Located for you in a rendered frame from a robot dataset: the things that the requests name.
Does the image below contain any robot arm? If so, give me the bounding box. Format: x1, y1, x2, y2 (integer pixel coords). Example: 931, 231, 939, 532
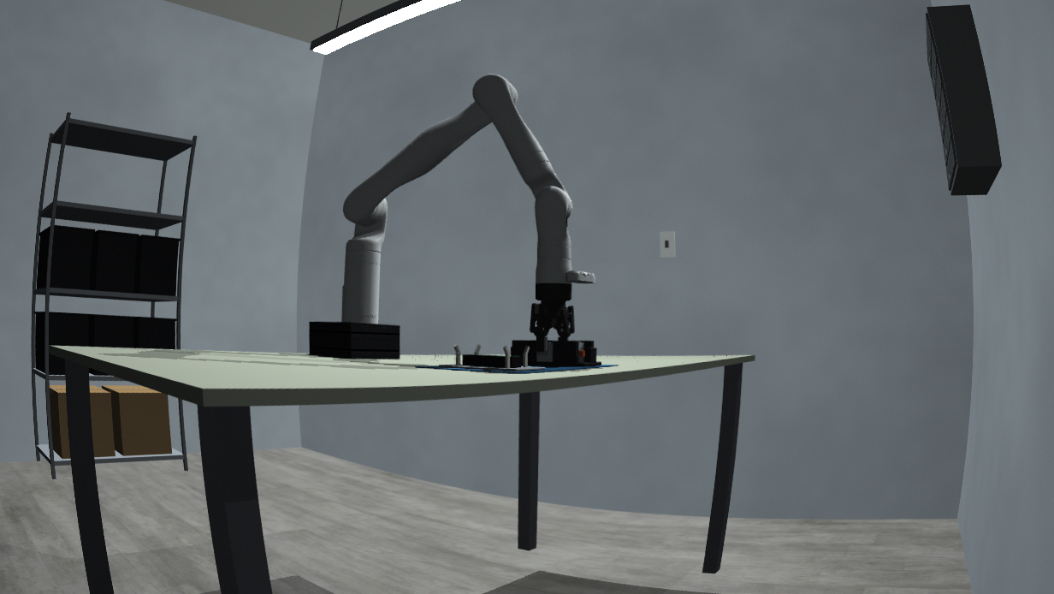
341, 74, 596, 324

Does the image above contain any blue flat plate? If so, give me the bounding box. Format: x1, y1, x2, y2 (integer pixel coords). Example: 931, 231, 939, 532
419, 340, 618, 374

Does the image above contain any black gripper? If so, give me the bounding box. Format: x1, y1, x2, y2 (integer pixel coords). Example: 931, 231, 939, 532
530, 283, 575, 355

